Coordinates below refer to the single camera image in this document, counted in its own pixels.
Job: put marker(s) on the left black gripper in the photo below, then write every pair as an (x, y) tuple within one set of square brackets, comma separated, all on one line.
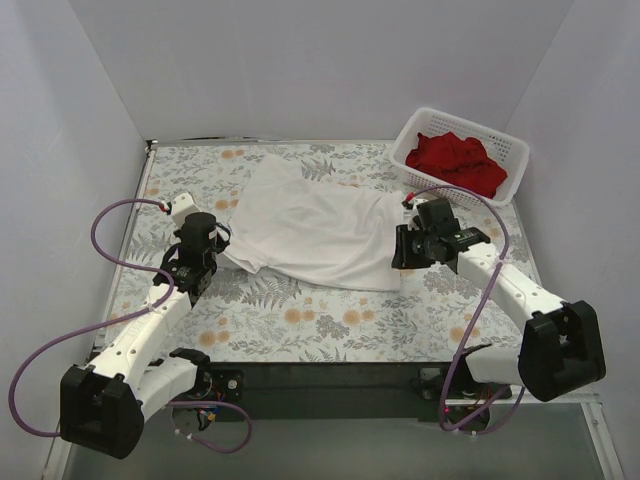
[(220, 239)]

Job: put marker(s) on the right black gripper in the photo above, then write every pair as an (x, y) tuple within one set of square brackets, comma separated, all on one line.
[(401, 247)]

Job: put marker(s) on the white t shirt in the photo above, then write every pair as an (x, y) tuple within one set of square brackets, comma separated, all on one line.
[(320, 233)]

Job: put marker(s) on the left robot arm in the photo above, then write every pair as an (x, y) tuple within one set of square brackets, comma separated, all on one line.
[(104, 405)]

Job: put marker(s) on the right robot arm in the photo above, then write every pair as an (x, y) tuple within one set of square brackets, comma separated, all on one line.
[(560, 348)]

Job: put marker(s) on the floral patterned table mat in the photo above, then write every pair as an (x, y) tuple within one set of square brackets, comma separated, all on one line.
[(268, 317)]

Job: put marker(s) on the red t shirt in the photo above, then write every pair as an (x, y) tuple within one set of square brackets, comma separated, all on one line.
[(460, 162)]

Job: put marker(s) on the white plastic laundry basket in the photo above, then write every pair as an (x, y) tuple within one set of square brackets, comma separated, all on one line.
[(508, 152)]

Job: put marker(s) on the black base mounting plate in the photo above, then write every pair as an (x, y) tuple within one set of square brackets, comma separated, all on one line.
[(330, 390)]

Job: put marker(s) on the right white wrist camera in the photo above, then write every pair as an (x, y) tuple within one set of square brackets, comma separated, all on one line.
[(410, 209)]

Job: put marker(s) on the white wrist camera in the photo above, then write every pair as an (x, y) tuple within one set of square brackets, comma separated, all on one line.
[(179, 208), (410, 209)]

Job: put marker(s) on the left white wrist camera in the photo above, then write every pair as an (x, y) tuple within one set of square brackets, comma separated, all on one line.
[(179, 208)]

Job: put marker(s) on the aluminium frame rail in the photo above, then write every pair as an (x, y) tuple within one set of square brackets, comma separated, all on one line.
[(564, 439)]

